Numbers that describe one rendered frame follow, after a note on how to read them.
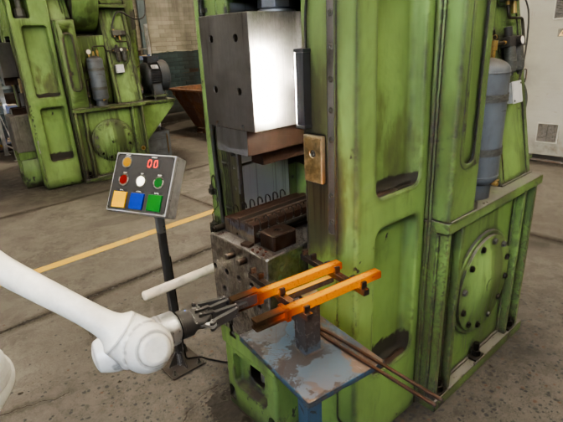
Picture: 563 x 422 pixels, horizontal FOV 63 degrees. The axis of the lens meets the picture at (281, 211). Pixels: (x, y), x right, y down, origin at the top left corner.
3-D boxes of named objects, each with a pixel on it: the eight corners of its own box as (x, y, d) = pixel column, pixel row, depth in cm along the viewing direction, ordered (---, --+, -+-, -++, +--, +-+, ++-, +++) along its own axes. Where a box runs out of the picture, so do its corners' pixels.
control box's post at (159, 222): (179, 367, 255) (151, 179, 217) (176, 363, 258) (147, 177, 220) (185, 363, 258) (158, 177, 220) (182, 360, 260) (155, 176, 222)
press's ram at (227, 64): (270, 136, 159) (263, 8, 144) (208, 124, 186) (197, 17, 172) (350, 118, 184) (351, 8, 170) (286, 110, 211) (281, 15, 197)
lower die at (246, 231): (255, 244, 184) (253, 223, 181) (225, 230, 198) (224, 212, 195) (327, 214, 210) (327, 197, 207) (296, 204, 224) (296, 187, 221)
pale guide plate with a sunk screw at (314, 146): (322, 184, 163) (321, 137, 157) (304, 180, 170) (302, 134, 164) (326, 183, 165) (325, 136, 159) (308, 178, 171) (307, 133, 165)
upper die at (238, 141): (248, 156, 171) (246, 131, 168) (217, 149, 186) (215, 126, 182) (326, 137, 197) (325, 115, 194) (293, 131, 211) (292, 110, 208)
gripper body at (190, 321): (173, 331, 125) (204, 318, 130) (185, 346, 119) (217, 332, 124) (168, 306, 123) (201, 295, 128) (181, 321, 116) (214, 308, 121)
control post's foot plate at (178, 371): (173, 382, 244) (171, 368, 241) (153, 362, 260) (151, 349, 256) (208, 362, 257) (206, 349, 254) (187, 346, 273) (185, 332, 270)
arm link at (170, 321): (165, 358, 116) (187, 348, 119) (160, 327, 113) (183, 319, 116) (152, 340, 123) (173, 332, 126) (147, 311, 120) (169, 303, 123)
